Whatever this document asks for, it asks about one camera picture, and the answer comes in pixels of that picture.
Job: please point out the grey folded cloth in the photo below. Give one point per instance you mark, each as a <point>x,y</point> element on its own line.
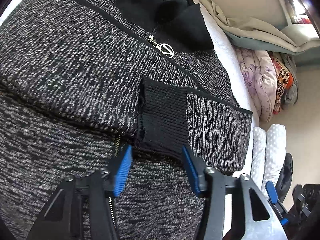
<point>290,96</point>

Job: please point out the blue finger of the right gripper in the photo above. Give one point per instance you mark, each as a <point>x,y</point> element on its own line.
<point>276,204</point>

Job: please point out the beige right curtain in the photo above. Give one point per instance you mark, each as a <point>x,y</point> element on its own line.
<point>252,33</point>

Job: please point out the black object on bedding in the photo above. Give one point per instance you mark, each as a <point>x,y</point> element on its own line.
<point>285,178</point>

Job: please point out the orange patterned folded blanket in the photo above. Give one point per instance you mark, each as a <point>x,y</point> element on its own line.
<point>284,82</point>

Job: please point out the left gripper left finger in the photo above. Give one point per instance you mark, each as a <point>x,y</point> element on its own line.
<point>61,216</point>

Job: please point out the grey black knit jacket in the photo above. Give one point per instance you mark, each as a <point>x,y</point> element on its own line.
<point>100,104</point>

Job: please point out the pink floral folded quilt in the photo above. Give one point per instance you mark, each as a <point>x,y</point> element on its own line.
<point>260,79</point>

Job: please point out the white polka dot bedding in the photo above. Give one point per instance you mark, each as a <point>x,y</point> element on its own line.
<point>269,151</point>

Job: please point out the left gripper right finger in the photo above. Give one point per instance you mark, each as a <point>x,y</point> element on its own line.
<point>234,207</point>

